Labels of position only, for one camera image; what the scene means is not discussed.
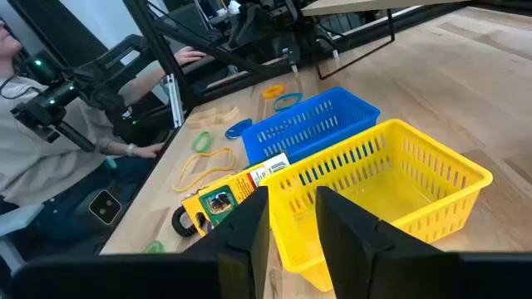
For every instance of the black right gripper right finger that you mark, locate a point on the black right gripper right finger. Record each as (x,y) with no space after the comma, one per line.
(353,249)

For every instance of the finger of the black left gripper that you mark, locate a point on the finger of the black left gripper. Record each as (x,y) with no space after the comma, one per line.
(334,52)
(293,62)

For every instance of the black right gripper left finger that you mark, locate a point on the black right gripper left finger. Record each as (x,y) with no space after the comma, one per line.
(245,232)

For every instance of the blue rubber band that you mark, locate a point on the blue rubber band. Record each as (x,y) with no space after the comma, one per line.
(275,104)

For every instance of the Crayola crayon box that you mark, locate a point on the Crayola crayon box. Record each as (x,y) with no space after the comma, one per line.
(232,189)

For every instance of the thin yellow rubber band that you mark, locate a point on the thin yellow rubber band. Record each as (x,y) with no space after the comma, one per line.
(199,155)

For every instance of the green rubber band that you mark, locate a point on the green rubber band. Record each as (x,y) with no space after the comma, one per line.
(195,143)

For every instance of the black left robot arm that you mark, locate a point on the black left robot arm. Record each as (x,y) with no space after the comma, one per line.
(257,25)

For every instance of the blue plastic basket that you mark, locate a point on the blue plastic basket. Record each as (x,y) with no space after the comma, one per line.
(332,104)

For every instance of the yellow plastic basket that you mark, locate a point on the yellow plastic basket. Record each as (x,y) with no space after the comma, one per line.
(374,199)

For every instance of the person's hand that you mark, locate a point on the person's hand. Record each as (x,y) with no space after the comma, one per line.
(189,55)
(147,150)

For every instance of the light blue key fob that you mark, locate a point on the light blue key fob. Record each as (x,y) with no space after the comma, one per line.
(110,163)

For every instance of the person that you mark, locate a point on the person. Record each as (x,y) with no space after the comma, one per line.
(41,158)

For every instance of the black metal rig frame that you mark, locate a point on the black metal rig frame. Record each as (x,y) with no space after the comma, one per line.
(166,54)

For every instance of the table-level camera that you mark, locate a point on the table-level camera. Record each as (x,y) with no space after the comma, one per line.
(104,207)

